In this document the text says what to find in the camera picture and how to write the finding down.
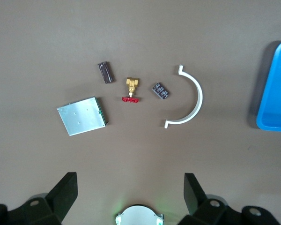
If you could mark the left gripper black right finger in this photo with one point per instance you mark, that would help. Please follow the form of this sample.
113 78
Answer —
196 199

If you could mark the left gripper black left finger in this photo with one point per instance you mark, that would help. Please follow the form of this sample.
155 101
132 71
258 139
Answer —
61 199

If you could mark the small black connector block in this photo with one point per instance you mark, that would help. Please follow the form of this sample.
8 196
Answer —
161 91

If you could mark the long dark brown capacitor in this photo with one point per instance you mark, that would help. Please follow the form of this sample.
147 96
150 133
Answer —
105 72

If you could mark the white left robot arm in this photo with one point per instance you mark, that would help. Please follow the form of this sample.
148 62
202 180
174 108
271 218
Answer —
139 215

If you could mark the blue plastic tray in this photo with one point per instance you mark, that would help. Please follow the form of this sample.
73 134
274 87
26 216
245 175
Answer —
278 93

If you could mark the silver metal box module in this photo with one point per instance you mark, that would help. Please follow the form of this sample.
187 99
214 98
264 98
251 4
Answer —
80 116

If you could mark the brass valve red handwheel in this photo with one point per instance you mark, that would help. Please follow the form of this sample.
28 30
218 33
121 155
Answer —
131 84

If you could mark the brown table mat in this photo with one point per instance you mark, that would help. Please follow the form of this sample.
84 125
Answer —
140 35

